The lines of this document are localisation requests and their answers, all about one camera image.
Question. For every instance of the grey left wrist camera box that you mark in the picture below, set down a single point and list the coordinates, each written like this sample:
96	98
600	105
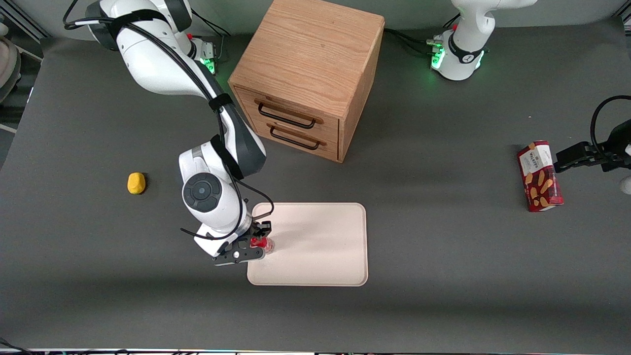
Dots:
626	185

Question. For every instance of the wooden drawer front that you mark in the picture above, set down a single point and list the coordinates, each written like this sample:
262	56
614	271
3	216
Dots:
328	129
329	148

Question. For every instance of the red tartan shortbread box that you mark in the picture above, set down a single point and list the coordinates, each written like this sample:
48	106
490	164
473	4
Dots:
540	177

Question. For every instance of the dark aluminium frame rail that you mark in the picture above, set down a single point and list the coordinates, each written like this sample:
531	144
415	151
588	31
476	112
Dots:
27	22
627	18

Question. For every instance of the cream plastic tray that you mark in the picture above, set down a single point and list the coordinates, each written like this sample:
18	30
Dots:
320	246

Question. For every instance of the yellow lemon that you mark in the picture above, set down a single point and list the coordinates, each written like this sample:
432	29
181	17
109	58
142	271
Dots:
136	183

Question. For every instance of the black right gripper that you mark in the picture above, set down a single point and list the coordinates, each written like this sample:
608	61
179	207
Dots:
260	230

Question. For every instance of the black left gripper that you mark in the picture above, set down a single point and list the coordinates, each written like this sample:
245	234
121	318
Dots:
597	153

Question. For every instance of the red coke bottle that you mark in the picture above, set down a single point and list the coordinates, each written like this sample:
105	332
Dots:
266	244

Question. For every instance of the beige round object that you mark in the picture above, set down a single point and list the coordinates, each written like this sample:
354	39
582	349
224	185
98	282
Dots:
9	64

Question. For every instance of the wooden drawer cabinet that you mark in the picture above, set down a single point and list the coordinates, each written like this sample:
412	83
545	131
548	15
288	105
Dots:
305	49

